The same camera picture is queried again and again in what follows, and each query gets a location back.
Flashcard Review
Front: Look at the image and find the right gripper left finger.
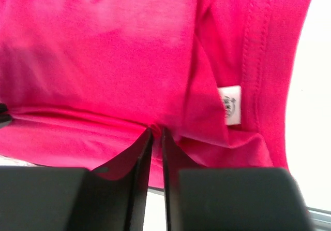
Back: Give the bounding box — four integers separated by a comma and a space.
1, 128, 153, 230

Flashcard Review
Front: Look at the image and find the aluminium frame rail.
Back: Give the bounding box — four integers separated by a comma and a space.
308, 208, 331, 230

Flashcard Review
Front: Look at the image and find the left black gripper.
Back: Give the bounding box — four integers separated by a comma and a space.
0, 103, 12, 128

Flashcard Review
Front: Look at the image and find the pink t shirt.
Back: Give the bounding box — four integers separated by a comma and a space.
0, 0, 320, 189

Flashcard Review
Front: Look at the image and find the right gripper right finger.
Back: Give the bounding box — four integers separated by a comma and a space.
161, 129, 313, 230

